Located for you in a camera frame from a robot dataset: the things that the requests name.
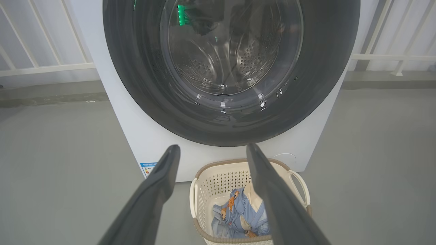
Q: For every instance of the round dark glass washer door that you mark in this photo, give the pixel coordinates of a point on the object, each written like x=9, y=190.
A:
x=306, y=85

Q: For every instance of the white metal railing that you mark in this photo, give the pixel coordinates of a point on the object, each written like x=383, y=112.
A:
x=391, y=57
x=44, y=69

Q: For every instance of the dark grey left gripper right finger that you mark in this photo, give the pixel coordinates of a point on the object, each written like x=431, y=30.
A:
x=279, y=204

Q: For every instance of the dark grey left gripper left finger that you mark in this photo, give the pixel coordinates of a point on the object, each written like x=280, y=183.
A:
x=146, y=204

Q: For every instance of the blue energy label sticker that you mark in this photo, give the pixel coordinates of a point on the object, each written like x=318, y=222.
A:
x=148, y=169

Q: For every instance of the blue bear print clothes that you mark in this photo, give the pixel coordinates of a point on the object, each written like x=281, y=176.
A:
x=238, y=211

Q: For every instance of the white front-load washing machine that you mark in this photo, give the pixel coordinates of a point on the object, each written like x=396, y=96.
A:
x=153, y=143

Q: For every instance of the cream perforated laundry basket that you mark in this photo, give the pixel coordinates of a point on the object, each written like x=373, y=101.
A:
x=218, y=180

